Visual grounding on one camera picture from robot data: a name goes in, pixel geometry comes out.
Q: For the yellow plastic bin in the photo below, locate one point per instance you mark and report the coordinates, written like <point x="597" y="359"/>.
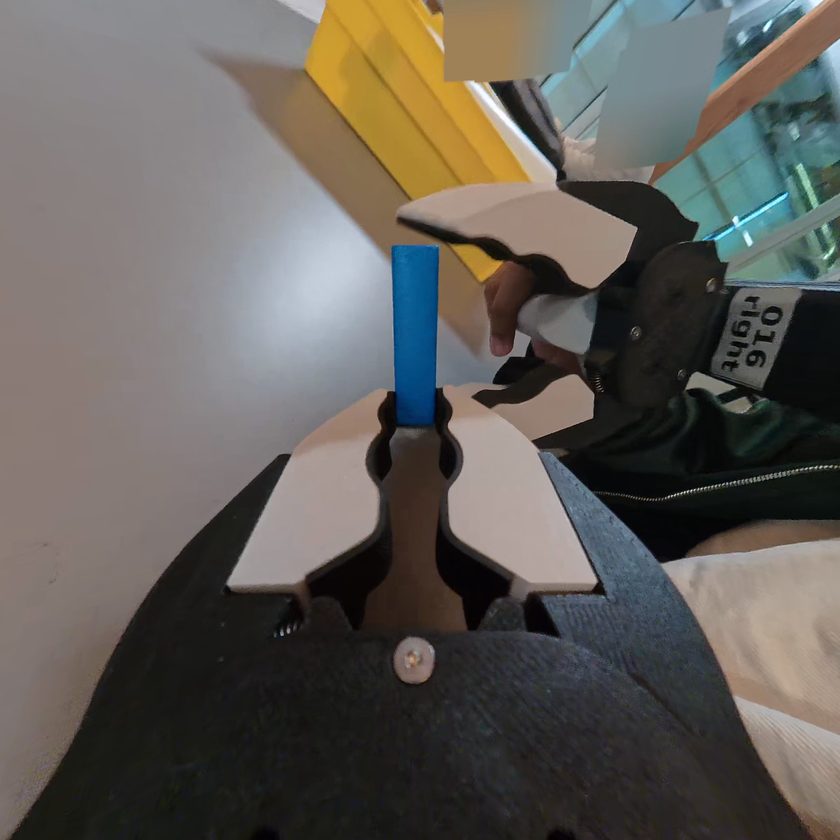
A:
<point x="407" y="98"/>

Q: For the wooden pillar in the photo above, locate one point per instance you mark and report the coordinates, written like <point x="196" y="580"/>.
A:
<point x="754" y="79"/>

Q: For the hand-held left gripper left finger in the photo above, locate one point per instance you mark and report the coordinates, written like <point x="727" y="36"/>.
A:
<point x="308" y="512"/>

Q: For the grey desk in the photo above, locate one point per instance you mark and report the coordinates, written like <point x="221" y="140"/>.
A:
<point x="131" y="328"/>

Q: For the person's right forearm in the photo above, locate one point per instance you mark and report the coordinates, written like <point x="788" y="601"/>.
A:
<point x="722" y="459"/>

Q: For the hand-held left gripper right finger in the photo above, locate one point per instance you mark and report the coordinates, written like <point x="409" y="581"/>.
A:
<point x="518" y="518"/>

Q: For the blue rectangular block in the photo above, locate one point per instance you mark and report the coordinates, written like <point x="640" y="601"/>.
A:
<point x="415" y="328"/>

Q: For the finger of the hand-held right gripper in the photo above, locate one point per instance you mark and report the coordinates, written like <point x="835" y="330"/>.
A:
<point x="558" y="407"/>
<point x="525" y="216"/>

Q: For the person's right hand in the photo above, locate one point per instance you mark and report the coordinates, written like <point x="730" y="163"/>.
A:
<point x="505" y="302"/>

